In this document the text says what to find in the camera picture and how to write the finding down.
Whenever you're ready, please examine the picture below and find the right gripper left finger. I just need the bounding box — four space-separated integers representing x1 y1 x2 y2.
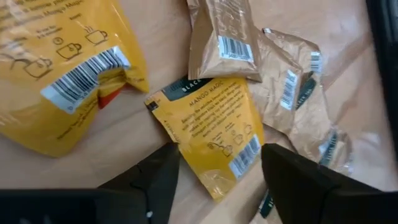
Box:
98 142 182 224

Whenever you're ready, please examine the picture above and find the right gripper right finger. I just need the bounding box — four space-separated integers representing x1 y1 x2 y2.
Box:
261 142 382 224

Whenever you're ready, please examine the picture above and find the yellow mango tea packet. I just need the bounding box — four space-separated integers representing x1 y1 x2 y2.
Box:
0 0 150 158
144 76 266 202

